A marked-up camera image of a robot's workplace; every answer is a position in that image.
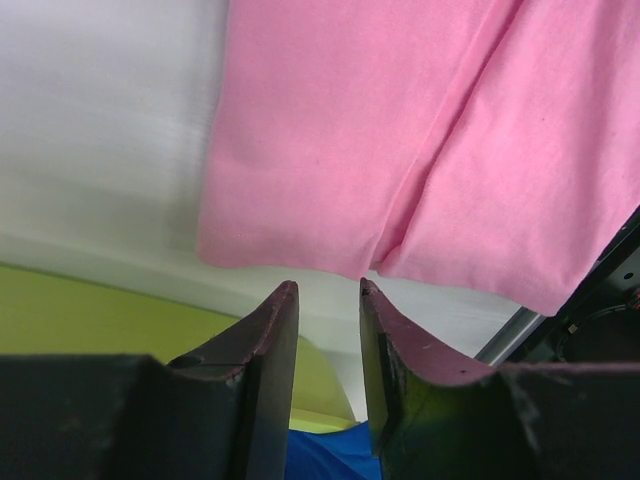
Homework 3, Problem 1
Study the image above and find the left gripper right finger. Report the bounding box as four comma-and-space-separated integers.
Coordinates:
360, 279, 505, 479

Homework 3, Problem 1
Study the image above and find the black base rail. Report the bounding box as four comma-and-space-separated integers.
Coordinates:
527, 212, 639, 363

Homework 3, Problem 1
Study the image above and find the pink t shirt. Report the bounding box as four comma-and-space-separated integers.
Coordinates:
197, 1, 639, 316

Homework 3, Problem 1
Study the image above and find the blue t shirt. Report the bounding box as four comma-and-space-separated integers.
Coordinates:
284, 422, 382, 480

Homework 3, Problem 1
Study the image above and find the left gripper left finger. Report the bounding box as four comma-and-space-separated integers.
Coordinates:
168, 281, 299, 479

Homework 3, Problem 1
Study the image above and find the lime green plastic bin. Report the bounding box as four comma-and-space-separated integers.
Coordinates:
1, 266, 356, 433

